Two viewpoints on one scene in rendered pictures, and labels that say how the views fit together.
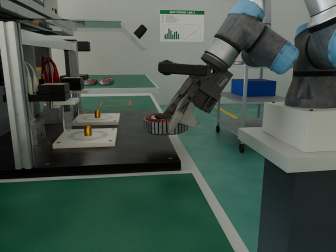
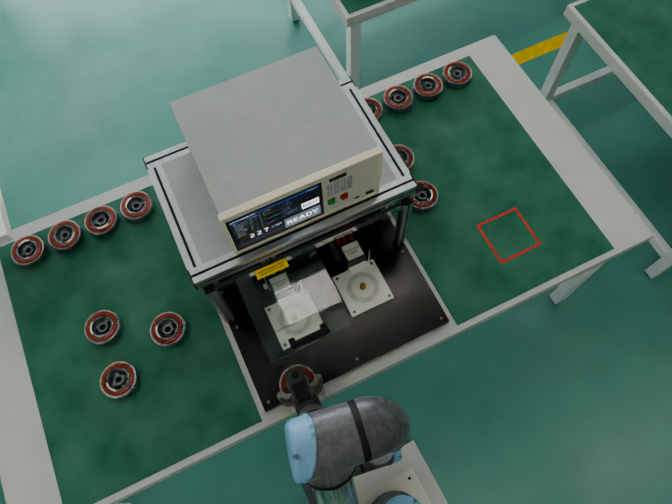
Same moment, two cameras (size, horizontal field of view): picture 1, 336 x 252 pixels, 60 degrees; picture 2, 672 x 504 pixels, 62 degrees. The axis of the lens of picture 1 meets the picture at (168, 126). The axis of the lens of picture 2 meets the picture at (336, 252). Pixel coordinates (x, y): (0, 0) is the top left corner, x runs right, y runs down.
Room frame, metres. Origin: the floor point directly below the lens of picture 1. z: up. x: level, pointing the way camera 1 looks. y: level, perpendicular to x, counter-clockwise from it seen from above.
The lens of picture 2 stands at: (0.76, -0.33, 2.50)
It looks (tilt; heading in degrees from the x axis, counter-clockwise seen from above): 66 degrees down; 75
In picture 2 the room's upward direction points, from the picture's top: 4 degrees counter-clockwise
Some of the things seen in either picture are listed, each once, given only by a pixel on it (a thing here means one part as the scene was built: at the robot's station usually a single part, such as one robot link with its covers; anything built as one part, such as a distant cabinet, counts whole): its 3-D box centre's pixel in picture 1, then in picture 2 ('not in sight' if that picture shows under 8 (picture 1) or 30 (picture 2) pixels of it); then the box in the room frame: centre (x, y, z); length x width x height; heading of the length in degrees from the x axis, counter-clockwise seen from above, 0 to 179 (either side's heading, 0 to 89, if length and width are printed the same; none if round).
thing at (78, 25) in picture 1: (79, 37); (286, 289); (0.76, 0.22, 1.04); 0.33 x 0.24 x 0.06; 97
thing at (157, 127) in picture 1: (165, 123); (298, 384); (0.71, 0.01, 0.83); 0.11 x 0.11 x 0.04
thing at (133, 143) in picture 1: (88, 132); (327, 300); (0.88, 0.25, 0.76); 0.64 x 0.47 x 0.02; 7
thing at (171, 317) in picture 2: not in sight; (168, 329); (0.36, 0.31, 0.77); 0.11 x 0.11 x 0.04
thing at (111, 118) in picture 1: (97, 119); (362, 287); (1.00, 0.25, 0.78); 0.15 x 0.15 x 0.01; 7
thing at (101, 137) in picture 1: (88, 137); not in sight; (0.76, 0.22, 0.78); 0.15 x 0.15 x 0.01; 7
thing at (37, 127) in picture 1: (31, 131); not in sight; (0.74, 0.36, 0.80); 0.07 x 0.05 x 0.06; 7
